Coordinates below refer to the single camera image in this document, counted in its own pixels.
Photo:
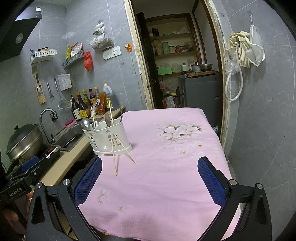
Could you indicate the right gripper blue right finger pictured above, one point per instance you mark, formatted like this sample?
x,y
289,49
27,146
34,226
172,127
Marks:
x,y
214,180

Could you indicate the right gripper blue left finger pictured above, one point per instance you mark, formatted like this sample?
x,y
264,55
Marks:
x,y
85,179

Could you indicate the white plastic utensil holder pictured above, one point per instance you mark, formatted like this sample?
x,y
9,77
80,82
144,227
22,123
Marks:
x,y
100,139

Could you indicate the wooden chopstick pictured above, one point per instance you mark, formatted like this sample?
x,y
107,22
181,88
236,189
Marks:
x,y
113,157
127,151

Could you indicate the steel spoon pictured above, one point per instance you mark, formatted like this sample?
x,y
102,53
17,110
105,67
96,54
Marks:
x,y
86,125
107,119

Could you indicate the person left hand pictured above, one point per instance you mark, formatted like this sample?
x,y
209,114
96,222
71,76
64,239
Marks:
x,y
13,218

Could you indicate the steel pot with lid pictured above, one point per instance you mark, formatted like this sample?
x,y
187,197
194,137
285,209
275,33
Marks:
x,y
24,143

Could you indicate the steel sink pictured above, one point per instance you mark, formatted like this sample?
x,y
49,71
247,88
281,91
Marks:
x,y
69,137

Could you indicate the pink floral tablecloth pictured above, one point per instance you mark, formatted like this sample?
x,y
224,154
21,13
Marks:
x,y
163,197

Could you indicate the chrome faucet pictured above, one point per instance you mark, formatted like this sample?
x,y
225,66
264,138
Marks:
x,y
44,124

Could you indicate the dark soy sauce bottle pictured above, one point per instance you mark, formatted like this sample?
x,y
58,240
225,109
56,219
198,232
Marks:
x,y
75,109

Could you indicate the orange sauce packet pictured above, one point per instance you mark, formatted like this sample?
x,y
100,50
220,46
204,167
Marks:
x,y
101,107

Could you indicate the large oil jug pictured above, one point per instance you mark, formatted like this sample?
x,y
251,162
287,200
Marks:
x,y
111,99

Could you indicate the grey cabinet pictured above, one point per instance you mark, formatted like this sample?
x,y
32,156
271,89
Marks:
x,y
204,92

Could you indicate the wooden cutting board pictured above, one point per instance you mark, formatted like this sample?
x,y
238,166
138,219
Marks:
x,y
39,90

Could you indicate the steel bowl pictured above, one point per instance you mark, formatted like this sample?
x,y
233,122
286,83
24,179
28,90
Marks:
x,y
206,67

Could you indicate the red plastic bag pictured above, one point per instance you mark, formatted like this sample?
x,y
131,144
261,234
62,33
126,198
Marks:
x,y
88,63

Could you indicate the green box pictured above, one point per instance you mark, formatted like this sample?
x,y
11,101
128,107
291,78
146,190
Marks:
x,y
164,71

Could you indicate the white mesh bag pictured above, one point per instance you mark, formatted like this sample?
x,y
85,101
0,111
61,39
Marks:
x,y
256,53

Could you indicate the black range hood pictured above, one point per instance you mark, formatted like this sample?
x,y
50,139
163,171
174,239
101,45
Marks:
x,y
21,29

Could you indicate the clear bag of dried goods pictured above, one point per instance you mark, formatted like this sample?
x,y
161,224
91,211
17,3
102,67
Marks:
x,y
101,41

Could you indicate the orange plug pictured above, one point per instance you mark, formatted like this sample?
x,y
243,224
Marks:
x,y
128,47

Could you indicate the white wall box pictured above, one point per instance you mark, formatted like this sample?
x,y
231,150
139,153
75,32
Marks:
x,y
64,81

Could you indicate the grey wall shelf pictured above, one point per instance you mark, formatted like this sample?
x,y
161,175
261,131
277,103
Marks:
x,y
73,59

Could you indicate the white wall basket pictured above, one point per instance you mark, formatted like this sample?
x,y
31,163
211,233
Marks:
x,y
43,55

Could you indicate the white wall outlet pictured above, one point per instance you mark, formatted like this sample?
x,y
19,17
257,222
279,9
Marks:
x,y
112,52

